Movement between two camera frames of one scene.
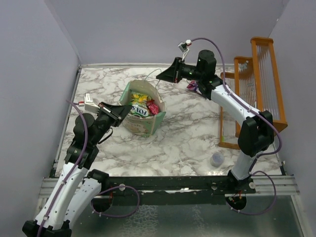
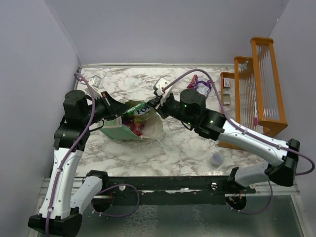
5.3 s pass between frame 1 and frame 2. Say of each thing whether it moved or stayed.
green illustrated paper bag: moved
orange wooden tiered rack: stayed
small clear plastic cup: stayed
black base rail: stayed
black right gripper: moved
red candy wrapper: moved
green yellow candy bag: moved
